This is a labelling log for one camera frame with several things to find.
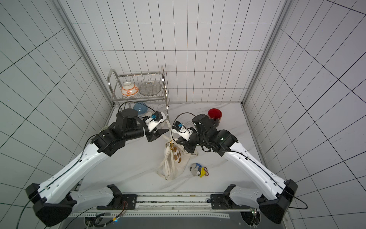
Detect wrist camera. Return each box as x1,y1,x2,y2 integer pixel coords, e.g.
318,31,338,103
173,121,193,141
144,111,167,132

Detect cream canvas shoulder bag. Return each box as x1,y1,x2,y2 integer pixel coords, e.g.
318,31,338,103
157,134,198,180

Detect steel two-tier dish rack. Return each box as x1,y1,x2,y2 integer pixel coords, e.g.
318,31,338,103
107,66,169,118

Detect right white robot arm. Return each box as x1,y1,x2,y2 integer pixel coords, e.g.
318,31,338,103
172,114,298,224

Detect grey glass plate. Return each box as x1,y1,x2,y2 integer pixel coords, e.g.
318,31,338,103
139,81,162,96

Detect blue ceramic bowl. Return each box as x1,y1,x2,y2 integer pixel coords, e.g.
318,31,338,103
133,102,148,115

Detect brown white plush charm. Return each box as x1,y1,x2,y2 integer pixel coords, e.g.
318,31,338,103
171,146,182,164

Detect yellow grey plush keychain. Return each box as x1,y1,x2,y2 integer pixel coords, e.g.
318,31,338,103
190,163,209,178

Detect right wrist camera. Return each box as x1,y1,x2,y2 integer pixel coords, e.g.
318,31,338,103
173,121,193,141

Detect red black skull mug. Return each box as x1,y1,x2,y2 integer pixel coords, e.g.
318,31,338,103
207,108,223,127

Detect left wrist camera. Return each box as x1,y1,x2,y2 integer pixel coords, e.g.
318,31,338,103
144,111,167,132

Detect orange white patterned bowl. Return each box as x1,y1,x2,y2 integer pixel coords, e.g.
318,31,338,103
121,81,139,97

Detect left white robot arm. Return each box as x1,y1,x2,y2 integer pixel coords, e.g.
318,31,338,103
26,108,168,227

